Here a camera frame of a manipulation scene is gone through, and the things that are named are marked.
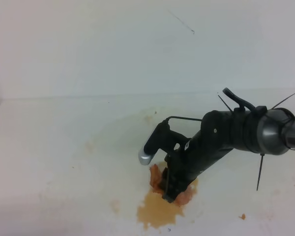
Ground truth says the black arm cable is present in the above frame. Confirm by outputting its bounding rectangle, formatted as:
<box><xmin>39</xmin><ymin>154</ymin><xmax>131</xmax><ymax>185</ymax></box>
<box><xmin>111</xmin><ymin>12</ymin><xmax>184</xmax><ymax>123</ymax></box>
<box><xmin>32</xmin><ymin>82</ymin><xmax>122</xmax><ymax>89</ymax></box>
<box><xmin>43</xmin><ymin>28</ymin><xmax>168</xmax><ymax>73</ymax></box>
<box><xmin>163</xmin><ymin>87</ymin><xmax>267</xmax><ymax>123</ymax></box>

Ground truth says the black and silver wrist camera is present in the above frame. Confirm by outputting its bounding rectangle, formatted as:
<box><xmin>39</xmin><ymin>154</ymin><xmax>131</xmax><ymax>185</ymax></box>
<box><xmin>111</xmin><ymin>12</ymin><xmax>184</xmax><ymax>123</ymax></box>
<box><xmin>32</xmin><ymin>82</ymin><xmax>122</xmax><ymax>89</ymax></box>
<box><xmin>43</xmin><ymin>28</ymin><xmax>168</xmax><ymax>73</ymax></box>
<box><xmin>138</xmin><ymin>119</ymin><xmax>190</xmax><ymax>166</ymax></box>

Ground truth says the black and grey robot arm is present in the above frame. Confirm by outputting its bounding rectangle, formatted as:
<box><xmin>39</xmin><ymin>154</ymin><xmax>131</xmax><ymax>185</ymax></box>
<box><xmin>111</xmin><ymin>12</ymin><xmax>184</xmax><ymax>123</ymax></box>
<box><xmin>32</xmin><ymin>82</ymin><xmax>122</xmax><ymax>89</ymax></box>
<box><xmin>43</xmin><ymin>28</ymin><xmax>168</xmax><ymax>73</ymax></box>
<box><xmin>159</xmin><ymin>106</ymin><xmax>295</xmax><ymax>203</ymax></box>

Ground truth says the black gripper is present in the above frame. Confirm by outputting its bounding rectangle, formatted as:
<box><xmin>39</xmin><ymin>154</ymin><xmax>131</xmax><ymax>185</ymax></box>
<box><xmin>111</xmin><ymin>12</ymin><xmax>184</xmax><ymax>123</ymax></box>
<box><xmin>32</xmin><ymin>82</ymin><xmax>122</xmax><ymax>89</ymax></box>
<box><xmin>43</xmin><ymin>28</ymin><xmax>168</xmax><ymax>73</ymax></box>
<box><xmin>159</xmin><ymin>110</ymin><xmax>246</xmax><ymax>203</ymax></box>

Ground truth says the pink striped stained rag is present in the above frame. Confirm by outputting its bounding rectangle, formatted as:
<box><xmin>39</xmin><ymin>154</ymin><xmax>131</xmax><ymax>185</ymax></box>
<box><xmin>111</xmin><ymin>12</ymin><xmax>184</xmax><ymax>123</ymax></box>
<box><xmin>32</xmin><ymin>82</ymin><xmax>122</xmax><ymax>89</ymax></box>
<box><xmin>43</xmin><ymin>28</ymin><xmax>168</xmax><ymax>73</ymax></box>
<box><xmin>149</xmin><ymin>164</ymin><xmax>197</xmax><ymax>207</ymax></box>

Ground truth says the brown coffee puddle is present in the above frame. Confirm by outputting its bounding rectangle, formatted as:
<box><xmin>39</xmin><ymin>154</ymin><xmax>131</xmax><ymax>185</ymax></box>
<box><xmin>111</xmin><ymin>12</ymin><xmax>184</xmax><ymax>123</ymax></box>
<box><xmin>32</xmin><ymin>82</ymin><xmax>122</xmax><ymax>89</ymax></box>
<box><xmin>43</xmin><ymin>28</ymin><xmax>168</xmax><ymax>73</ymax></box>
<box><xmin>136</xmin><ymin>179</ymin><xmax>198</xmax><ymax>231</ymax></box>

